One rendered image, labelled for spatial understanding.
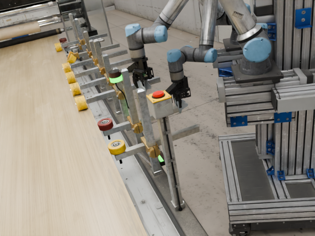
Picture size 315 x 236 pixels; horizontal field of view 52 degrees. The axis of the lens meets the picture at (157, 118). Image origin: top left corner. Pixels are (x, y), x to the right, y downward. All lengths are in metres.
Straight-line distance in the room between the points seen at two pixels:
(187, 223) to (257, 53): 0.77
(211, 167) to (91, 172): 1.51
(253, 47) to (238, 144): 1.26
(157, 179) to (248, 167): 0.96
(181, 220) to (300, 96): 0.80
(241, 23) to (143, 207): 0.93
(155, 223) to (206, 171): 1.28
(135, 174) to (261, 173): 0.94
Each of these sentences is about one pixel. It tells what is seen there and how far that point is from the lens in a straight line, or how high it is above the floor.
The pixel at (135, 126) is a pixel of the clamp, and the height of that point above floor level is 0.87.
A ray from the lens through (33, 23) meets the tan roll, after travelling 4.10.
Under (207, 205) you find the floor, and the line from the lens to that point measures 2.41.
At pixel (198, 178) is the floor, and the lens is 2.63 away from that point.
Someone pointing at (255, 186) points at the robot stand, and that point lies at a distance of 2.22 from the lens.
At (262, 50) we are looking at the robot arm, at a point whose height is 1.21.
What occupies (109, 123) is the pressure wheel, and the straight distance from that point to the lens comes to 1.69.
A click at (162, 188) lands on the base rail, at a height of 0.70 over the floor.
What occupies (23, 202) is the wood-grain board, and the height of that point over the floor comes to 0.90.
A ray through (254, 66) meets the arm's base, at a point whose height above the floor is 1.08.
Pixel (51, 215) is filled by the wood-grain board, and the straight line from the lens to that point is 1.26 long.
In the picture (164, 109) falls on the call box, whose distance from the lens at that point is 1.11.
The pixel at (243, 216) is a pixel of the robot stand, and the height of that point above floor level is 0.19.
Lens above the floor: 1.69
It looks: 28 degrees down
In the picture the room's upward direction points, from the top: 11 degrees counter-clockwise
